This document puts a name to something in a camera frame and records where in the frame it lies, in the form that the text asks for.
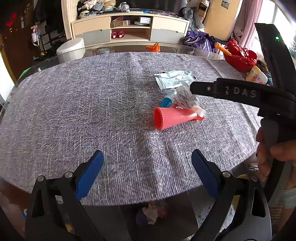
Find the clear plastic bag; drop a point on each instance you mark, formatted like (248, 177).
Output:
(123, 6)

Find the beige television cabinet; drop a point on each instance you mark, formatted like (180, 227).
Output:
(92, 25)

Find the white round stool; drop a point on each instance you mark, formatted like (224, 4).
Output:
(70, 49)

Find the beige folding screen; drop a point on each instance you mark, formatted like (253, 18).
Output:
(68, 18)

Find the pink child bag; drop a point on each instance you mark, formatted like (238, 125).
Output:
(34, 34)

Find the white bottle pink label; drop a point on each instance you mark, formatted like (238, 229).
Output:
(256, 75)

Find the dark brown door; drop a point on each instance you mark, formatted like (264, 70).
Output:
(16, 51)

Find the brown box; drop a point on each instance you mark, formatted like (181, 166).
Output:
(120, 23)

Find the beige standing air conditioner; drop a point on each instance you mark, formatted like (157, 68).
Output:
(219, 20)

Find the white napkin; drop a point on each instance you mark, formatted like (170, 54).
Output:
(150, 214)

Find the white tissue paper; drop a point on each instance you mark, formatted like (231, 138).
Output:
(187, 100)

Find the red openwork basket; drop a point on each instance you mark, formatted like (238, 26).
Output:
(242, 59)

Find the black trash bin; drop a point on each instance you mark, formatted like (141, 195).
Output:
(175, 222)

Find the pile of clothes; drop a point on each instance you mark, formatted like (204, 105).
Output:
(99, 8)

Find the black flat television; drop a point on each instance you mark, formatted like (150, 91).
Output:
(161, 4)

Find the purple cloth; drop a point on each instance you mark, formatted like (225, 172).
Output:
(198, 41)

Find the pink curtain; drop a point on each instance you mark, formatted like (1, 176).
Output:
(248, 20)

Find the green paper plane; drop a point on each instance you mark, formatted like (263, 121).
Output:
(25, 72)

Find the dark hanging coats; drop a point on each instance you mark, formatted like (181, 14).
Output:
(49, 16)

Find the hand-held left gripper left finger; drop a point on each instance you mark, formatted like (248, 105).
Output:
(89, 176)

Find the red plastic cone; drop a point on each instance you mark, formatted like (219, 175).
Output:
(171, 118)

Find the person's right hand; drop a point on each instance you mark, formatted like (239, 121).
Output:
(262, 160)

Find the white box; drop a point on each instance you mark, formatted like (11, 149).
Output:
(143, 20)

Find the black shoe rack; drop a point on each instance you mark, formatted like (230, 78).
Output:
(56, 39)

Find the blue clear plastic tube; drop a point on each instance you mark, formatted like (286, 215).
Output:
(167, 100)

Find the white torn sachet wrapper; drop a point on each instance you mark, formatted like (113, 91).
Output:
(173, 78)

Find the large grey woven table mat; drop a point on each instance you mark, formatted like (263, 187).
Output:
(81, 115)

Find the cardboard boxes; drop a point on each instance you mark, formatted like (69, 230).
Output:
(202, 11)

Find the small orange paper cone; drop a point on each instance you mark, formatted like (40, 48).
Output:
(153, 48)

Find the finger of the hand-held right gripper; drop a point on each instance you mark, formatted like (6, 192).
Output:
(240, 92)

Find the red diamond door paper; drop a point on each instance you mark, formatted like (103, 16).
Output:
(11, 20)

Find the grey plastic bag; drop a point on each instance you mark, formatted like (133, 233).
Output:
(192, 18)

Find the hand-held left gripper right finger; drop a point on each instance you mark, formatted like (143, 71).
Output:
(207, 176)

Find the orange foam tube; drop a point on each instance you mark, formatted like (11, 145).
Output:
(223, 49)

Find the red toy car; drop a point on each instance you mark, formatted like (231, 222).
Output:
(118, 34)

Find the child scooter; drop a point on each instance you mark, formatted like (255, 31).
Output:
(41, 53)

